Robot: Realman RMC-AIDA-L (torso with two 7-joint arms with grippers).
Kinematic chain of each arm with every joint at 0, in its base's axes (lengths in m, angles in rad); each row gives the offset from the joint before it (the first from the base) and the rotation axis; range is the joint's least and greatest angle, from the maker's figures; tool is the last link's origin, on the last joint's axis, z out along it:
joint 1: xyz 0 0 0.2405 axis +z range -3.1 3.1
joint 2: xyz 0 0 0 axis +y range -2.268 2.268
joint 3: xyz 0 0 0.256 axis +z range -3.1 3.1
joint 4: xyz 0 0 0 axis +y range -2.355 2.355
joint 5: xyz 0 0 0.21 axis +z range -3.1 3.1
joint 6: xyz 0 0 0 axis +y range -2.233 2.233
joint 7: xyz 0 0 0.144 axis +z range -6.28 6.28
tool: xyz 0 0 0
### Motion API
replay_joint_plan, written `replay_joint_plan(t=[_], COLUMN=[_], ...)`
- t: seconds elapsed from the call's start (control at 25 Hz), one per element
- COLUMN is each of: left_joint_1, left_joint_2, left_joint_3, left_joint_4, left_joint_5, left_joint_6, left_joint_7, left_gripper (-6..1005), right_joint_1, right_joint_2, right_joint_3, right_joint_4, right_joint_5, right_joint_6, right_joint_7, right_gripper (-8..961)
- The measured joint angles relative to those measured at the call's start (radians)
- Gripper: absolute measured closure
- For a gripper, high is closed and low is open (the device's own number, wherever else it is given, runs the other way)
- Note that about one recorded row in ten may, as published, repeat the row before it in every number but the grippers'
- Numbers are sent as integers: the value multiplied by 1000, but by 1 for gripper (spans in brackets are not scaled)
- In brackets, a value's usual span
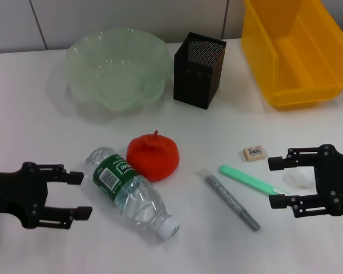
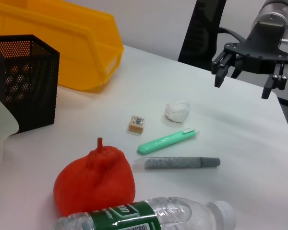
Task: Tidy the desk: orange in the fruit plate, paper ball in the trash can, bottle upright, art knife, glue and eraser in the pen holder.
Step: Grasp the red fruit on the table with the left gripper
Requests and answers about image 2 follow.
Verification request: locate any black office chair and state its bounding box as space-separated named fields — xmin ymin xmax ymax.
xmin=177 ymin=0 xmax=250 ymax=72

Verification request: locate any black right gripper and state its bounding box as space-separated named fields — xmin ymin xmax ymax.
xmin=212 ymin=20 xmax=288 ymax=100

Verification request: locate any grey marker pen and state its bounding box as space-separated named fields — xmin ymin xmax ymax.
xmin=132 ymin=157 xmax=221 ymax=171

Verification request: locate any mint green pen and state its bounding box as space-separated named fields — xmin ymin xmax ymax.
xmin=136 ymin=128 xmax=199 ymax=156

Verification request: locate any beige eraser with barcode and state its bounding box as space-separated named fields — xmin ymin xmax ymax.
xmin=128 ymin=115 xmax=145 ymax=134

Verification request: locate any black mesh pen holder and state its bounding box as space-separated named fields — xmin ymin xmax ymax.
xmin=0 ymin=34 xmax=60 ymax=136

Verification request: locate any yellow plastic bin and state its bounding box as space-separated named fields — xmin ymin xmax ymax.
xmin=0 ymin=0 xmax=124 ymax=93

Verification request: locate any red-orange toy orange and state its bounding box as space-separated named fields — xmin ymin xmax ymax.
xmin=53 ymin=137 xmax=137 ymax=216

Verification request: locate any white paper ball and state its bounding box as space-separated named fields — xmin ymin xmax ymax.
xmin=164 ymin=100 xmax=191 ymax=124

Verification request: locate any clear bottle with green label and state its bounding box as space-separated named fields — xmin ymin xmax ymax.
xmin=52 ymin=196 xmax=237 ymax=230

